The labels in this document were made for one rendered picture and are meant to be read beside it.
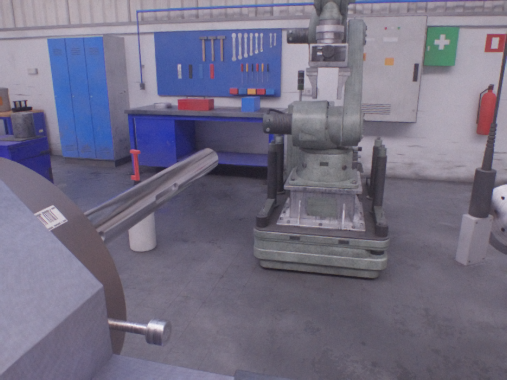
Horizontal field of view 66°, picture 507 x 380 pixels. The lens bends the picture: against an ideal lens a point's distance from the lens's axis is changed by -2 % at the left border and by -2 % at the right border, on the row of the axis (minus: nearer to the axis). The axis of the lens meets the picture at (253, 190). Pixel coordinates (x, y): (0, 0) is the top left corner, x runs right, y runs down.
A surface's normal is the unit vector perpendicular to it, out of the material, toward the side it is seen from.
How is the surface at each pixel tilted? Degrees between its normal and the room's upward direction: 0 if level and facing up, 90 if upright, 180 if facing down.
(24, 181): 29
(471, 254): 90
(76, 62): 90
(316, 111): 51
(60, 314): 45
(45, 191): 36
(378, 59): 90
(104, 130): 90
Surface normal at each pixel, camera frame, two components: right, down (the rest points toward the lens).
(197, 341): 0.00, -0.96
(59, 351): 0.97, 0.07
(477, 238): 0.33, 0.28
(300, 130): -0.28, 0.37
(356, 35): -0.16, -0.42
